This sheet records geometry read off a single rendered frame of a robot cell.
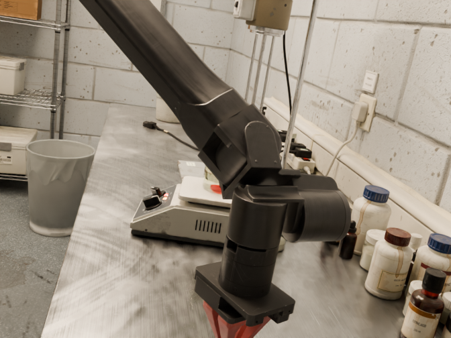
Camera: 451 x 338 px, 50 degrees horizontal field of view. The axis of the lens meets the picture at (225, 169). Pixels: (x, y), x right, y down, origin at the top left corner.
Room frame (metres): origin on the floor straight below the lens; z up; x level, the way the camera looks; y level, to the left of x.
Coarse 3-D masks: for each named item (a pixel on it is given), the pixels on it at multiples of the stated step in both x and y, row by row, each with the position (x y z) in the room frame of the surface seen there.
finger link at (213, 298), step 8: (200, 280) 0.48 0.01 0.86; (200, 288) 0.47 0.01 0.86; (208, 288) 0.46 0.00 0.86; (200, 296) 0.47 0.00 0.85; (208, 296) 0.46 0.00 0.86; (216, 296) 0.45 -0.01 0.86; (216, 304) 0.45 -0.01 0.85; (224, 304) 0.45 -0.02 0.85; (224, 312) 0.44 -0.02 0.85; (232, 312) 0.45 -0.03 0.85; (224, 320) 0.44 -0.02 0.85; (232, 320) 0.43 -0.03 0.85; (240, 320) 0.44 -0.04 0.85; (264, 320) 0.47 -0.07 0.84; (224, 328) 0.44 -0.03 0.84; (232, 328) 0.43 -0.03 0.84; (248, 328) 0.47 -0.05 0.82; (256, 328) 0.47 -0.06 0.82; (224, 336) 0.45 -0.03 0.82; (232, 336) 0.44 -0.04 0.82; (248, 336) 0.47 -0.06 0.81
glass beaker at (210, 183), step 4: (204, 172) 0.86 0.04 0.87; (208, 172) 0.85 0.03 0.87; (204, 176) 0.86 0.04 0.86; (208, 176) 0.85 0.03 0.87; (212, 176) 0.84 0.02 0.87; (204, 180) 0.86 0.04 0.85; (208, 180) 0.85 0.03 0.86; (212, 180) 0.84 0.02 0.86; (216, 180) 0.84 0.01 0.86; (204, 184) 0.85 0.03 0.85; (208, 184) 0.85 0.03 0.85; (212, 184) 0.84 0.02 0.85; (216, 184) 0.84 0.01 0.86; (204, 188) 0.85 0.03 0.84; (208, 188) 0.84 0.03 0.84; (212, 188) 0.84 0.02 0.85; (216, 188) 0.84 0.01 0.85; (220, 188) 0.84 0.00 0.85; (216, 192) 0.84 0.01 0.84; (220, 192) 0.84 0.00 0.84
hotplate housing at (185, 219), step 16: (176, 192) 0.87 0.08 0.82; (176, 208) 0.79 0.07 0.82; (192, 208) 0.80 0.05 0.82; (208, 208) 0.81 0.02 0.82; (224, 208) 0.82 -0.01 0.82; (144, 224) 0.79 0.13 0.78; (160, 224) 0.79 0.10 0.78; (176, 224) 0.79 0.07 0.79; (192, 224) 0.80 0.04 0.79; (208, 224) 0.80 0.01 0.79; (224, 224) 0.80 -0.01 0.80; (192, 240) 0.80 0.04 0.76; (208, 240) 0.80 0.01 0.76; (224, 240) 0.80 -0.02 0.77
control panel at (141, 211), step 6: (174, 186) 0.91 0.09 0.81; (168, 192) 0.88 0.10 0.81; (144, 198) 0.90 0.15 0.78; (162, 198) 0.86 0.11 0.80; (168, 198) 0.85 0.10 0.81; (162, 204) 0.82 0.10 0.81; (168, 204) 0.81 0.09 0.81; (138, 210) 0.84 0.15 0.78; (144, 210) 0.83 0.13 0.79; (150, 210) 0.81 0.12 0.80; (156, 210) 0.80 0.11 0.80; (138, 216) 0.80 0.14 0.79
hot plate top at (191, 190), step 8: (184, 176) 0.91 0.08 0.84; (192, 176) 0.92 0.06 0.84; (184, 184) 0.86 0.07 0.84; (192, 184) 0.87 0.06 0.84; (200, 184) 0.88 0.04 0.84; (184, 192) 0.82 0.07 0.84; (192, 192) 0.82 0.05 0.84; (200, 192) 0.83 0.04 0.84; (208, 192) 0.84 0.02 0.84; (184, 200) 0.80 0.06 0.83; (192, 200) 0.80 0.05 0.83; (200, 200) 0.80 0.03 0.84; (208, 200) 0.80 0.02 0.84; (216, 200) 0.81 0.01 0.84; (224, 200) 0.81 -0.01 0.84
